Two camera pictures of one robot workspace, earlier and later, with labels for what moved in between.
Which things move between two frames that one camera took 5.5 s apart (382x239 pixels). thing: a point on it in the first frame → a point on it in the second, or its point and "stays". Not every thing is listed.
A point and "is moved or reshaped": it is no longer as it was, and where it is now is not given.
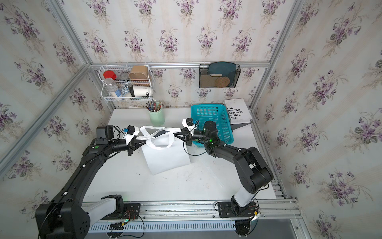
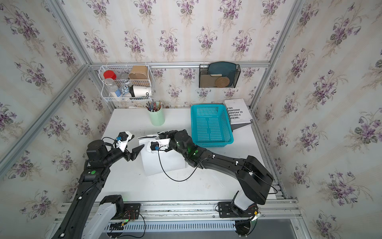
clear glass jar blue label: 112,88 stays
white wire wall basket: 126,82 stays
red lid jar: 110,74 stays
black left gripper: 131,147 → 134,155
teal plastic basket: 217,113 stays
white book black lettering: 238,111 stays
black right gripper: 187,135 → 167,135
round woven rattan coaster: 222,82 stays
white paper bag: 163,151 is moved or reshaped
